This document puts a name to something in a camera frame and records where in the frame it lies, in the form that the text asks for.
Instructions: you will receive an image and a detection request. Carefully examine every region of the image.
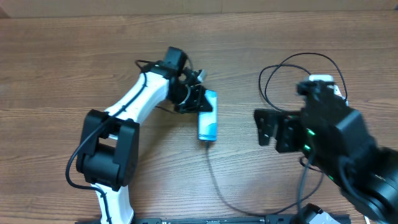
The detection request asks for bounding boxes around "blue Galaxy smartphone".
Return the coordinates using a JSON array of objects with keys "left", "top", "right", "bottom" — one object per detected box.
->
[{"left": 198, "top": 90, "right": 218, "bottom": 141}]

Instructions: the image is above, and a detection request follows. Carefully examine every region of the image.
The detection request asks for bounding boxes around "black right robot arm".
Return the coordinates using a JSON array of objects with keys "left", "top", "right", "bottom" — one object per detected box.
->
[{"left": 254, "top": 80, "right": 397, "bottom": 223}]

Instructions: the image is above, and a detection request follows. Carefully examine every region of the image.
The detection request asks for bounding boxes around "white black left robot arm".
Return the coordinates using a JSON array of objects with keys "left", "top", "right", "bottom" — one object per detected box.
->
[{"left": 65, "top": 47, "right": 218, "bottom": 223}]

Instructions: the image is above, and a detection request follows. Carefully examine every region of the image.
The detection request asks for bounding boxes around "white power strip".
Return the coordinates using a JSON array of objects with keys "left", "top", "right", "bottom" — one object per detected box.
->
[{"left": 333, "top": 85, "right": 348, "bottom": 104}]

